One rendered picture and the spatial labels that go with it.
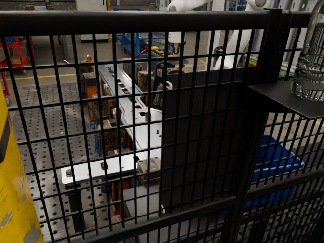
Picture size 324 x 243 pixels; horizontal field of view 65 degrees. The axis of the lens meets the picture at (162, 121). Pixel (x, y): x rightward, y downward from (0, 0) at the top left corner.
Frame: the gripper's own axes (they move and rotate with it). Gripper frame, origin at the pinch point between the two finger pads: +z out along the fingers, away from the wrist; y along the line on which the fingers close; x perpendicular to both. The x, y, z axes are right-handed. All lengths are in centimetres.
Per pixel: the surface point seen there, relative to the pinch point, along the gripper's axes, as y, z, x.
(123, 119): 25, 22, 54
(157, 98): 9.1, 19.2, 32.9
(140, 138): 15, 22, 71
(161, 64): 8.0, 3.4, 21.4
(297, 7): -223, -8, -353
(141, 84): 21.4, 20.6, 6.8
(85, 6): 246, 20, -605
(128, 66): 36, 21, -33
